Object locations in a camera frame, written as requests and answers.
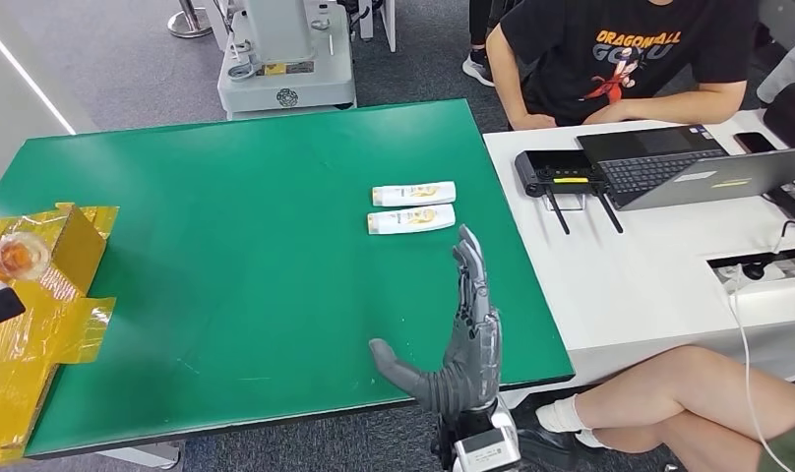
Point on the person with crossed legs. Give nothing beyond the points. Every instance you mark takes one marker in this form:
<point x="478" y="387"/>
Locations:
<point x="684" y="397"/>

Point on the standing person with sneakers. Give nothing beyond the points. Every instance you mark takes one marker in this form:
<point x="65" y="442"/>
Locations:
<point x="479" y="68"/>

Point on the white furniture leg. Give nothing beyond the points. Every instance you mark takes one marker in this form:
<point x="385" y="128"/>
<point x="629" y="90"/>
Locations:
<point x="388" y="26"/>

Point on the black padded object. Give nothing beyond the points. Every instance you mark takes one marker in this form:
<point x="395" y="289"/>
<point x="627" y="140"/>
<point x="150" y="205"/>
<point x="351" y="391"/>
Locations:
<point x="792" y="116"/>

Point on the white shampoo bottle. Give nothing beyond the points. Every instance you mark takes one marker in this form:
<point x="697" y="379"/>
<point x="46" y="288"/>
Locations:
<point x="410" y="219"/>
<point x="414" y="193"/>

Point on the metal stanchion base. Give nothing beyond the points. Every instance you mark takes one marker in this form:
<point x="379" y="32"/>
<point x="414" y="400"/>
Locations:
<point x="189" y="25"/>

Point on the orange detergent bottle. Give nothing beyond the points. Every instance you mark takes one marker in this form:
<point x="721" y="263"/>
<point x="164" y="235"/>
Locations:
<point x="19" y="257"/>

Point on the grey laptop with black keyboard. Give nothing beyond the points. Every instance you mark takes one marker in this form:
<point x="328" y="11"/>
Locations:
<point x="713" y="179"/>

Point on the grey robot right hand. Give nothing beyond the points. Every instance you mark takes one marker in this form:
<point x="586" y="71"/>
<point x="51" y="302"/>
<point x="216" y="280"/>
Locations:
<point x="469" y="365"/>

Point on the white robot base machine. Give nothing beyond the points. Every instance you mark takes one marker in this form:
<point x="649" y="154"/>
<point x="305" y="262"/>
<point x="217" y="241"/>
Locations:
<point x="285" y="83"/>

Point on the yellow taped cardboard box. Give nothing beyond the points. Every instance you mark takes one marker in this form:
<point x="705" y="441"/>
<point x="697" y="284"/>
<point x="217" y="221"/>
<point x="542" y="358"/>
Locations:
<point x="39" y="339"/>

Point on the seated person at desk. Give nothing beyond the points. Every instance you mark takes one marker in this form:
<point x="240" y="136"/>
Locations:
<point x="632" y="19"/>

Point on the black controller with antennas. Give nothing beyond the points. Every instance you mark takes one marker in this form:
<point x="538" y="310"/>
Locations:
<point x="552" y="168"/>

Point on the black flat desk device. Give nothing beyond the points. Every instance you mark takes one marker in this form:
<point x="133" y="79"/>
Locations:
<point x="792" y="200"/>

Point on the black smartphone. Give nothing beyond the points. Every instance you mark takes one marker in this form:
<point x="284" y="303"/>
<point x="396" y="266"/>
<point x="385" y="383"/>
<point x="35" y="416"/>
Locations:
<point x="755" y="142"/>

